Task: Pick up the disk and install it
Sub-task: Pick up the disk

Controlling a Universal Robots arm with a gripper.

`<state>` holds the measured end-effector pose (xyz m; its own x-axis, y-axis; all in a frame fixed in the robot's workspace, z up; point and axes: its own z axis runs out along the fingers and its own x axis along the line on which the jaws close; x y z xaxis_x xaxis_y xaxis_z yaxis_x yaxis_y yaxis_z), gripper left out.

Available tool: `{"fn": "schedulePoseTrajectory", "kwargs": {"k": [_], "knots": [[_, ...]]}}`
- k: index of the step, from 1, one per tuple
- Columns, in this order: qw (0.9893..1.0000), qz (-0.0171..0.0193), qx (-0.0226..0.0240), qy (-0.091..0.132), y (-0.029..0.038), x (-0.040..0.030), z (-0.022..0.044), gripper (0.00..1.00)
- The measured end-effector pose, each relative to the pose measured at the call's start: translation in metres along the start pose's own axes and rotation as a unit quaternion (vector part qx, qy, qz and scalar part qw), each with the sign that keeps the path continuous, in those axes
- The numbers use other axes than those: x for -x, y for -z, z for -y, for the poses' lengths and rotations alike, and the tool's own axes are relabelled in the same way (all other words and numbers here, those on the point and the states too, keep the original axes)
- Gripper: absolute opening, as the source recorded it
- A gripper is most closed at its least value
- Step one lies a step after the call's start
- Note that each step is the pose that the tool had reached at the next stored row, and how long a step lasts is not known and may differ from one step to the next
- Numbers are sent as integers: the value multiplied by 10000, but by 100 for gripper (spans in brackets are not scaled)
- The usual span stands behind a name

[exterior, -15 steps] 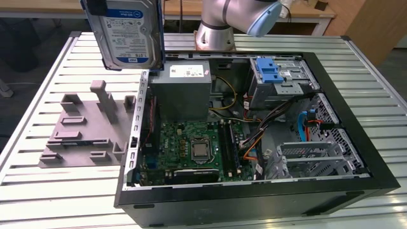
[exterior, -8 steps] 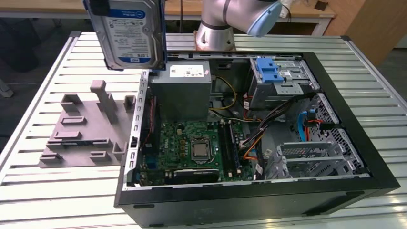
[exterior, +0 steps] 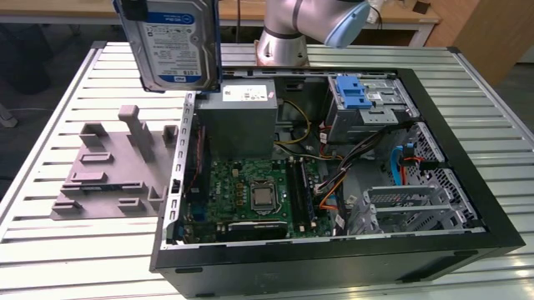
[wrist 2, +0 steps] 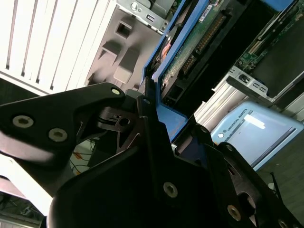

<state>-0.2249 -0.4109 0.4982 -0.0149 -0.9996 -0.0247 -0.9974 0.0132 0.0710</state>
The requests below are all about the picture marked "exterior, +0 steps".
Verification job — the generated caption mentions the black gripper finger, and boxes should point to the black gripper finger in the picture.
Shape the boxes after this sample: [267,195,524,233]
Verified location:
[123,0,146,22]

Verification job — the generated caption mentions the hard disk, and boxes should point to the hard disk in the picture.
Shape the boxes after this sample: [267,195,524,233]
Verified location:
[111,0,223,94]

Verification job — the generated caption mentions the wooden desk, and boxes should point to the wooden desk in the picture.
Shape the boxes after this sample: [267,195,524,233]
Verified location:
[0,0,444,48]

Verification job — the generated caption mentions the grey power supply unit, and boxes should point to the grey power supply unit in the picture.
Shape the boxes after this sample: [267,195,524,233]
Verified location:
[195,77,279,160]

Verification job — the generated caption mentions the grey desk foot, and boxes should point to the grey desk foot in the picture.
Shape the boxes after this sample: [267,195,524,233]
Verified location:
[0,102,19,129]

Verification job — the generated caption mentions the grey parts rack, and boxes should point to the grey parts rack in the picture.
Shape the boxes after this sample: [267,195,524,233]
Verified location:
[49,104,181,221]

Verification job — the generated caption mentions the blue plastic drive latch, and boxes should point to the blue plastic drive latch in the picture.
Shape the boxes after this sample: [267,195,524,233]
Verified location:
[336,76,373,109]

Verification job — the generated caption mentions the green motherboard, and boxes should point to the green motherboard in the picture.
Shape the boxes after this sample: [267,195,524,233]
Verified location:
[183,157,336,243]

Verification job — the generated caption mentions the silver CPU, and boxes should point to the silver CPU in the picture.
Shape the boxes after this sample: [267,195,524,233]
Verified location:
[253,187,278,206]

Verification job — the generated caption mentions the metal optical drive cage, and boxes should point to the metal optical drive cage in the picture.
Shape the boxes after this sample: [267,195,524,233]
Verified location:
[325,74,421,144]

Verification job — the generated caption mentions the black RAM slot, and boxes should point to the black RAM slot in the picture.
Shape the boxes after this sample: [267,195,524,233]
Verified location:
[301,159,318,229]
[289,157,305,231]

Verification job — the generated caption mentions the metal CPU socket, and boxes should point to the metal CPU socket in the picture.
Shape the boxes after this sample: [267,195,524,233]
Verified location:
[249,179,279,217]

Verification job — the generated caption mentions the black graphics card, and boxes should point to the black graphics card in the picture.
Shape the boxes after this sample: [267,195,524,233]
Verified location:
[217,220,289,241]

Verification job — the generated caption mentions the brown wooden cabinet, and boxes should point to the brown wooden cabinet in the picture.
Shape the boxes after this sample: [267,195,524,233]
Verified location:
[425,0,534,88]

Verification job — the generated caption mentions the black PC case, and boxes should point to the black PC case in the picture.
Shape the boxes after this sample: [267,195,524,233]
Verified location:
[149,64,526,299]

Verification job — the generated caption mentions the yellow wires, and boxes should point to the yellow wires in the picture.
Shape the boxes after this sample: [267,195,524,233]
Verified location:
[275,99,313,146]

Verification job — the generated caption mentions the multicolour power wire bundle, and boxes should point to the multicolour power wire bundle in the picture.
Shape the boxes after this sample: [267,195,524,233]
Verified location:
[275,142,348,161]

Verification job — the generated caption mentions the black cable bundle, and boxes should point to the black cable bundle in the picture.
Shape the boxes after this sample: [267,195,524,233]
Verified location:
[333,187,350,237]
[316,121,421,194]

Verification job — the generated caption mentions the light blue wire with label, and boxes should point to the light blue wire with label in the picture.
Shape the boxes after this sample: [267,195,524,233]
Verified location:
[321,193,348,228]

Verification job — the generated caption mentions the orange red wire bundle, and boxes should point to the orange red wire bundle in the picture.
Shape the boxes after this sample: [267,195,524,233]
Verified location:
[320,184,346,211]

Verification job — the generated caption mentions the blue data wire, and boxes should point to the blue data wire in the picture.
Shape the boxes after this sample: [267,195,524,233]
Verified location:
[390,142,418,188]

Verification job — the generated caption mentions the orange wire with black plug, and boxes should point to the orange wire with black plug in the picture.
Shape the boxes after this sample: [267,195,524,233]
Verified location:
[398,156,446,188]

